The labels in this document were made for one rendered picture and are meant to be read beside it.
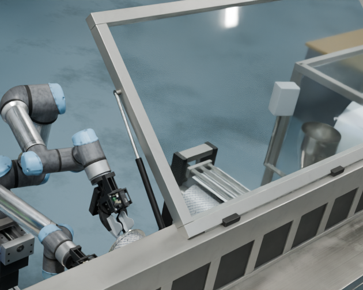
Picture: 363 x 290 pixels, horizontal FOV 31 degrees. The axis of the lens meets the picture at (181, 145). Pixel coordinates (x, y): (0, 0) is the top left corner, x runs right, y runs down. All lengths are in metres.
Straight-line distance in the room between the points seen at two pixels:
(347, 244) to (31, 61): 4.47
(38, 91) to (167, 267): 1.17
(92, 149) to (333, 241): 0.76
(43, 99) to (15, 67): 3.50
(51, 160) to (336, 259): 0.90
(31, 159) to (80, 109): 3.26
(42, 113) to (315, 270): 1.15
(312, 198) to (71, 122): 3.55
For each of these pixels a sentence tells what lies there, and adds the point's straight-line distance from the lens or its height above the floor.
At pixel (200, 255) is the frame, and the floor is 1.62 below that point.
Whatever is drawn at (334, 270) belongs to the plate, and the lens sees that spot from 1.83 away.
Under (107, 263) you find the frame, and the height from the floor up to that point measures 1.65.
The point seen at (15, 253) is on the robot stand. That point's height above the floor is 0.73.
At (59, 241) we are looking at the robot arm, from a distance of 2.17.
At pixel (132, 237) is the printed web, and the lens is 1.95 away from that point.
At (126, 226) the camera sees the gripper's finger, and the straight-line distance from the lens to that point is 2.03.
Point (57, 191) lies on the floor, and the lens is 4.33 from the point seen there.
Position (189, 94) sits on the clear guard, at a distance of 1.58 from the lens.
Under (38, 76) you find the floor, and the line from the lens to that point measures 5.76.
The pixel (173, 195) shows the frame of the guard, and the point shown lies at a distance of 1.43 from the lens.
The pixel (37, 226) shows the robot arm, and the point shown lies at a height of 1.08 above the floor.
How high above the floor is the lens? 2.54
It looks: 30 degrees down
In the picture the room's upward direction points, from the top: 11 degrees clockwise
